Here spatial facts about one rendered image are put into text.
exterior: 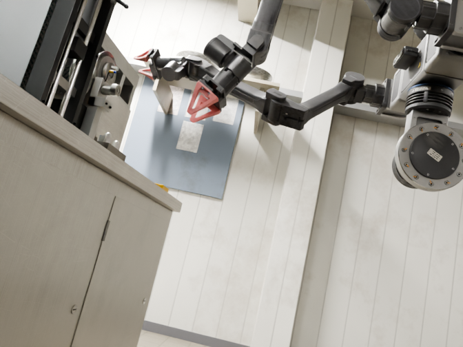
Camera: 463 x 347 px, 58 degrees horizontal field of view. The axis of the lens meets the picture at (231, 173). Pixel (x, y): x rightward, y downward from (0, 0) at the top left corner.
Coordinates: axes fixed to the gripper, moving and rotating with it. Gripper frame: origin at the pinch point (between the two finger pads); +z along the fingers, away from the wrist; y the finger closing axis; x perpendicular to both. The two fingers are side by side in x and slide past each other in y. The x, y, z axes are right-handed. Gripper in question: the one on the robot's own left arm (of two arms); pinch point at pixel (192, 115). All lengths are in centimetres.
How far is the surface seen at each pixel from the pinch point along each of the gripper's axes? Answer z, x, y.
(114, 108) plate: 3, -72, -108
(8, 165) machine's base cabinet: 33.9, -5.8, 31.4
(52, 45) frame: 11.7, -33.0, 11.0
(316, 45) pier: -189, -56, -269
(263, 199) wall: -43, 5, -293
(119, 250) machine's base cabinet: 39.6, 5.1, -22.4
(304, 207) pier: -59, 39, -269
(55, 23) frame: 7.4, -36.9, 10.9
